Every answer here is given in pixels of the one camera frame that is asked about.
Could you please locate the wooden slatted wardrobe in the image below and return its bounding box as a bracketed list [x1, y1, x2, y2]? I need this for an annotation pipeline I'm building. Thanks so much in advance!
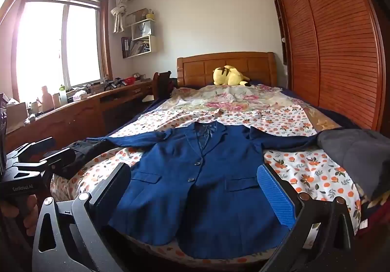
[267, 0, 387, 133]

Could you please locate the navy bed cover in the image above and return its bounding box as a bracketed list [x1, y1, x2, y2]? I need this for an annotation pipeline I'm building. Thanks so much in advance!
[274, 85, 361, 134]

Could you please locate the wooden chair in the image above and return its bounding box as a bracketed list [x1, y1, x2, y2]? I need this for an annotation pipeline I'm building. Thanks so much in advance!
[152, 71, 178, 99]

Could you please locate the tied beige curtain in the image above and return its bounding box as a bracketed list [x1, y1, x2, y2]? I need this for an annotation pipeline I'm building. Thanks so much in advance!
[110, 0, 134, 34]

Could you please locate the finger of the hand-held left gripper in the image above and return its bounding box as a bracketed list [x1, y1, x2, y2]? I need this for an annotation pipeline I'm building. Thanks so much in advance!
[6, 137, 54, 166]
[14, 148, 77, 179]

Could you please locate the blue suit jacket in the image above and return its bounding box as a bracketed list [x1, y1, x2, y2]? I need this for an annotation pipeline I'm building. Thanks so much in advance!
[87, 121, 328, 260]

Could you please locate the white wall shelf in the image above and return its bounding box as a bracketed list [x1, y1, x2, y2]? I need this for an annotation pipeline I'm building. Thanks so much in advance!
[121, 8, 159, 59]

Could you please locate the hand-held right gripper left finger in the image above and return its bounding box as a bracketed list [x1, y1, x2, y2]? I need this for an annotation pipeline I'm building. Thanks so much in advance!
[32, 162, 132, 272]

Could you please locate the window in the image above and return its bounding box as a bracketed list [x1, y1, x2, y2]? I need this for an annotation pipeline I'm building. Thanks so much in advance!
[11, 0, 111, 102]

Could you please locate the grey cloth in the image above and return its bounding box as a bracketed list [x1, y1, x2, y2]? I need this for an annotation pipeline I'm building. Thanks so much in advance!
[317, 128, 390, 199]

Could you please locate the wooden desk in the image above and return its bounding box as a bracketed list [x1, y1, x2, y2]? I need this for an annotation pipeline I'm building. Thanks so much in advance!
[4, 78, 156, 152]

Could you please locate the wooden bed headboard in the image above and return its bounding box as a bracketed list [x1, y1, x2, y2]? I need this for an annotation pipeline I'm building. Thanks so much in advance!
[176, 52, 278, 89]

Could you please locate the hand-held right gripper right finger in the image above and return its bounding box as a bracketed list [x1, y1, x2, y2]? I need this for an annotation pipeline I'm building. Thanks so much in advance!
[257, 164, 356, 272]

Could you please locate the yellow plush toy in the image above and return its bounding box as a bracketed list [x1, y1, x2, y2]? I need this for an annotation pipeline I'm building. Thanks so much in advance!
[212, 65, 251, 87]

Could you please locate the brown patterned mat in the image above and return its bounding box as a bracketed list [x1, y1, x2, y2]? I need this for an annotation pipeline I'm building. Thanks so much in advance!
[302, 106, 342, 139]

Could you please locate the white shopping bag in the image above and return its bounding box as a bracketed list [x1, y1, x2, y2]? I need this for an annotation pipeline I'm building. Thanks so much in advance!
[135, 20, 152, 40]

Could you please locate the cardboard box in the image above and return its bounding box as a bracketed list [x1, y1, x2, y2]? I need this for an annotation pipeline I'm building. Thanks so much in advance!
[5, 101, 29, 134]

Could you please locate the black garment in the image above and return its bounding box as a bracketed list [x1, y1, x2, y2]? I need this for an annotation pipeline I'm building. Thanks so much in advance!
[62, 139, 115, 178]

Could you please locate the pink floral quilt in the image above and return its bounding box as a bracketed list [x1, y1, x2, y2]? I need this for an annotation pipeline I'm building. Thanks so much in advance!
[170, 83, 303, 118]

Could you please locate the bed with floral sheet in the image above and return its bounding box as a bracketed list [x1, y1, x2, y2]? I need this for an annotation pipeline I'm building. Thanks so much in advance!
[50, 107, 363, 260]

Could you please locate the person's left hand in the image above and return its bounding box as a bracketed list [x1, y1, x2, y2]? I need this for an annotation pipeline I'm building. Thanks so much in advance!
[0, 195, 39, 237]

